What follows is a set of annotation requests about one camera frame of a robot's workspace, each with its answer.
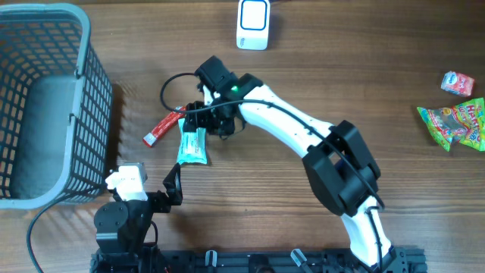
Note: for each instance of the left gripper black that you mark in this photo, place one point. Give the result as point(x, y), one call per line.
point(171, 184)

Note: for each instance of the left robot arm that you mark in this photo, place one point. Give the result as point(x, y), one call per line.
point(122, 225)

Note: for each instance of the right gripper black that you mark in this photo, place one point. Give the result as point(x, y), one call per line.
point(199, 118)

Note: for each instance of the white barcode scanner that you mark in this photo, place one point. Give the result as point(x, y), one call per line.
point(252, 25)

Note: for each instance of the small red candy packet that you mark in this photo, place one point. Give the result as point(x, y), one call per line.
point(458, 84)

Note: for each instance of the black mounting rail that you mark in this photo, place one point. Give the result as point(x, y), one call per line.
point(326, 261)

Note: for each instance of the red stick snack packet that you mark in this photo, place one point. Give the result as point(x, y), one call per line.
point(163, 126)

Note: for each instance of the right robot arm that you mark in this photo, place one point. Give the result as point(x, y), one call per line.
point(339, 166)

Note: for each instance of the teal tissue packet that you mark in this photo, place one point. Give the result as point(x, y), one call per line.
point(192, 146)

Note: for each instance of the grey plastic shopping basket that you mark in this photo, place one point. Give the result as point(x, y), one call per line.
point(56, 103)

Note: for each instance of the green Haribo gummy bag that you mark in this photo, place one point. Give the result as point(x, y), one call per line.
point(462, 123)

